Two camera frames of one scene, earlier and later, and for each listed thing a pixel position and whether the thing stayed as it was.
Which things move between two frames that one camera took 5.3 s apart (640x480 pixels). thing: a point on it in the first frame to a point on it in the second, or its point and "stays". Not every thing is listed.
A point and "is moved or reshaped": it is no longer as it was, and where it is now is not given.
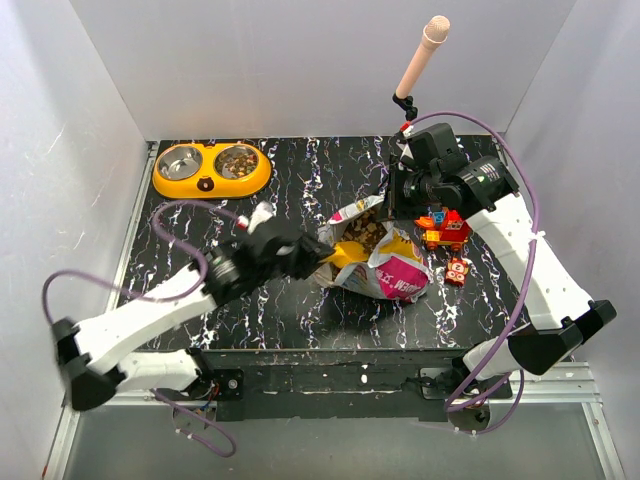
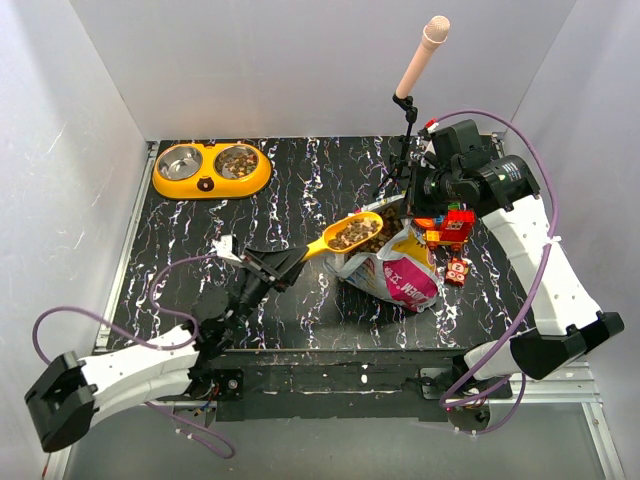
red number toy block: x=456 y=272 stays
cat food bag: x=395 y=268 is moved or reshaped
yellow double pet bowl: x=210 y=170 stays
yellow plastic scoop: x=346 y=252 to x=346 y=234
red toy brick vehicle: x=444 y=228 stays
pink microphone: x=435 y=33 stays
